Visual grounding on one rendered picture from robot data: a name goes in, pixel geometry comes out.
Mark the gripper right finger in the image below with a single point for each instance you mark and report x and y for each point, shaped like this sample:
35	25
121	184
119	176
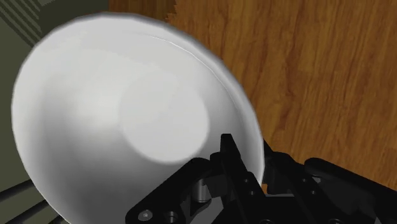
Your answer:
325	189

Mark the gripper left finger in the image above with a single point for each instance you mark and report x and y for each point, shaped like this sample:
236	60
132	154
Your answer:
198	183

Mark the white bowl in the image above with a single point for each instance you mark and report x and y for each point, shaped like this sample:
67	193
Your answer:
108	108

